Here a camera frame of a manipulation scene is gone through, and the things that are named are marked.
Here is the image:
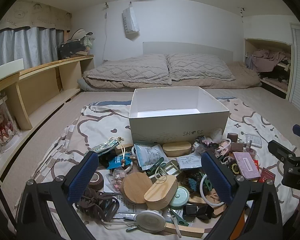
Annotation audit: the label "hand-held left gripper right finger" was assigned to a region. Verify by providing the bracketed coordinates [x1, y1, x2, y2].
[201, 151, 283, 240]

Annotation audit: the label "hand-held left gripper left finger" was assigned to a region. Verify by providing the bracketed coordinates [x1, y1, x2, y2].
[16, 151, 100, 240]

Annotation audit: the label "white cardboard shoe box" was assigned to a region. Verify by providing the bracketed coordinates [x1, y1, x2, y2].
[129, 86, 230, 146]

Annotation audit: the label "white blue medicine sachet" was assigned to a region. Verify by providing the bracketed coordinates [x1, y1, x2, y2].
[134, 144, 169, 172]

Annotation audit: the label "clear plastic case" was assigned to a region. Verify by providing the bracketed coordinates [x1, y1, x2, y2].
[245, 133, 263, 149]

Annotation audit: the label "red paper packet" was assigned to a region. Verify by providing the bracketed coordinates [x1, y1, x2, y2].
[259, 167, 276, 183]

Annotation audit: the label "brown shoelaces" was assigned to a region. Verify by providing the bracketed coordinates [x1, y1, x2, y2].
[76, 189, 121, 223]

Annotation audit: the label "white printed paper sachet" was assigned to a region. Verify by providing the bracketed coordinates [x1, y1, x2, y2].
[177, 154, 203, 169]

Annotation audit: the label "pink wallet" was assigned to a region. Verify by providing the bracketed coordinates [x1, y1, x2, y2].
[232, 151, 262, 181]

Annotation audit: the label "clear bag of pink beads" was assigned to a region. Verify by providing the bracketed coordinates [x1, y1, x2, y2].
[112, 168, 127, 193]

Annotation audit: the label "blue foil packet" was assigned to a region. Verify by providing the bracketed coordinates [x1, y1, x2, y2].
[107, 155, 127, 170]

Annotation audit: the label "black cube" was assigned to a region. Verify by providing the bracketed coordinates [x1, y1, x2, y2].
[185, 204, 197, 217]

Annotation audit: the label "blue floral embroidered pouch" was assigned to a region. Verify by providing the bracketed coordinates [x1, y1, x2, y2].
[91, 137, 126, 155]

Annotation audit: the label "pale green round lid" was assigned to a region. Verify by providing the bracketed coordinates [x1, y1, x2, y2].
[170, 187, 191, 208]

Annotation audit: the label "oval wooden box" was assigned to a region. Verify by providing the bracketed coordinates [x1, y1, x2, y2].
[162, 142, 192, 157]

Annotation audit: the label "bear print blanket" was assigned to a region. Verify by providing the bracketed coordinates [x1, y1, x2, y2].
[15, 98, 300, 240]

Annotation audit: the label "dark green clothespin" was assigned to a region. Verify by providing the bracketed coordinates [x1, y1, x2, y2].
[168, 207, 190, 227]

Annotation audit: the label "round wooden lid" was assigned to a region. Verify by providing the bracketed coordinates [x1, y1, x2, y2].
[121, 172, 153, 204]

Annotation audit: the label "oval wooden lid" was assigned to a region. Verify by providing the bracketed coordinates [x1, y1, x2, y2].
[143, 175, 179, 211]

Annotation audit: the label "wooden board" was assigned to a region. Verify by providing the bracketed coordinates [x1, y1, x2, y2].
[162, 223, 206, 238]

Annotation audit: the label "pile of clothes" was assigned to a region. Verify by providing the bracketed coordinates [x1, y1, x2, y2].
[247, 49, 291, 83]

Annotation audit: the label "white round mirror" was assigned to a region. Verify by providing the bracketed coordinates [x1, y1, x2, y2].
[133, 210, 167, 233]

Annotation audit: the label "beige duvet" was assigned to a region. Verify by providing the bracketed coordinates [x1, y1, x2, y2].
[77, 61, 263, 92]

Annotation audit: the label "teddy bear display case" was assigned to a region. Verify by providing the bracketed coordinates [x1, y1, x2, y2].
[0, 97, 20, 153]

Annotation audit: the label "wooden shelf unit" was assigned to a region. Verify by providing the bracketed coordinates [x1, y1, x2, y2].
[0, 54, 95, 133]

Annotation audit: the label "grey quilted pillow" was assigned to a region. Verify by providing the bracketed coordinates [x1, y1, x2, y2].
[166, 53, 237, 82]

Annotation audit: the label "black bag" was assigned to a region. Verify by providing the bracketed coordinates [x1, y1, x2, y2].
[58, 41, 87, 58]

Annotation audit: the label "white headboard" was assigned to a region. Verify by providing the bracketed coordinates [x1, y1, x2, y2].
[142, 41, 235, 61]

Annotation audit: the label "grey curtain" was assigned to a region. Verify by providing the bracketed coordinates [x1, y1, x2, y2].
[0, 26, 65, 71]

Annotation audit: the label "white sun hat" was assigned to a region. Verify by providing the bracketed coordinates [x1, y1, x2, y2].
[66, 28, 93, 42]

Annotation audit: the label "white hanging bag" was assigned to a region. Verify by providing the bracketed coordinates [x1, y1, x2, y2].
[122, 2, 140, 39]

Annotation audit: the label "white plastic ring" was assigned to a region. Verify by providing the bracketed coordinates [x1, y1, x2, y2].
[199, 177, 227, 207]

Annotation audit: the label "white hanging cable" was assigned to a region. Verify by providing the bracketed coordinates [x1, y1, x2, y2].
[102, 2, 109, 62]

